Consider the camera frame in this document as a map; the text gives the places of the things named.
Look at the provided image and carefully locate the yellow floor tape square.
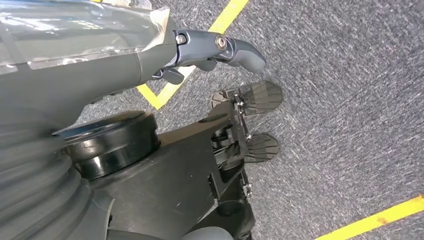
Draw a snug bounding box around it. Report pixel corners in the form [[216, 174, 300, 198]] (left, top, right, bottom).
[[136, 0, 250, 111]]

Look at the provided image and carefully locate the black robot foot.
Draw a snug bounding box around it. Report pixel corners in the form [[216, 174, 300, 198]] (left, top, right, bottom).
[[245, 133, 280, 164], [210, 81, 285, 117]]

